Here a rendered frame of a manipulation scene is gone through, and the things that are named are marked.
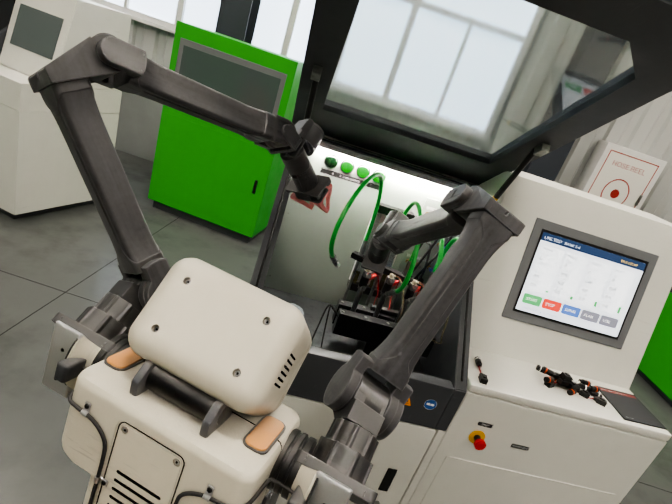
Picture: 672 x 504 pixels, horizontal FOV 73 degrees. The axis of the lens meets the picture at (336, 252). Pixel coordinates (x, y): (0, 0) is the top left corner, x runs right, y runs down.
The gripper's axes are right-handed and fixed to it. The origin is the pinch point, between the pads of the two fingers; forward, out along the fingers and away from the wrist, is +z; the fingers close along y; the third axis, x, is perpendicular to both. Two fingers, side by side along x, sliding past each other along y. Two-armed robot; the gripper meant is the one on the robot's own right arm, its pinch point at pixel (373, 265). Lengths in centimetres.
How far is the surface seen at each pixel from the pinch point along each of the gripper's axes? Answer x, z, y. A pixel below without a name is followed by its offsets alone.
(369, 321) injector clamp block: -5.4, 14.7, -12.8
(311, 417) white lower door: 0.3, 15.1, -47.2
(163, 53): 308, 258, 248
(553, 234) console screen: -51, 2, 35
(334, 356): 0.6, 0.7, -30.1
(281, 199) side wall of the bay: 34.8, -3.3, 8.1
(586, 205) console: -58, -2, 47
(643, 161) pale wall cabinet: -215, 249, 322
